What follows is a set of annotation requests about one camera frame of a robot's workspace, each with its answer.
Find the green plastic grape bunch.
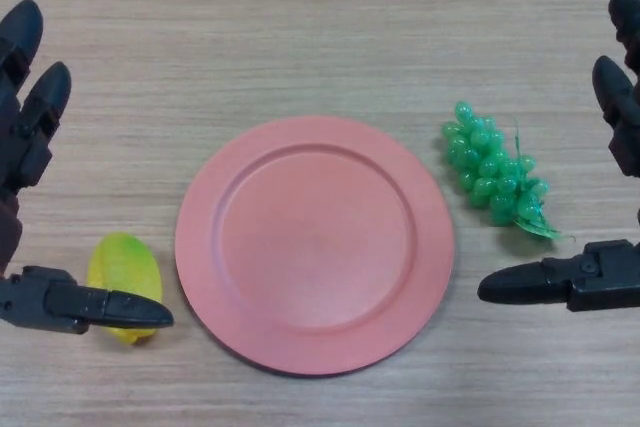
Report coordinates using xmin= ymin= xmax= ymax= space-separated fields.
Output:
xmin=439 ymin=100 xmax=575 ymax=243

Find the pink round plate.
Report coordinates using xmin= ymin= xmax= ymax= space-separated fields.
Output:
xmin=174 ymin=115 xmax=455 ymax=378

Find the yellow green starfruit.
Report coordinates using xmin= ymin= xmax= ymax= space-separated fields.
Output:
xmin=86 ymin=230 xmax=165 ymax=348

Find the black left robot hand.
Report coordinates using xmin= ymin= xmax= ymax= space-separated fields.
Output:
xmin=0 ymin=0 xmax=175 ymax=336

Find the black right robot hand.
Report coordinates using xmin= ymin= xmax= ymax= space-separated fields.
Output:
xmin=477 ymin=0 xmax=640 ymax=314

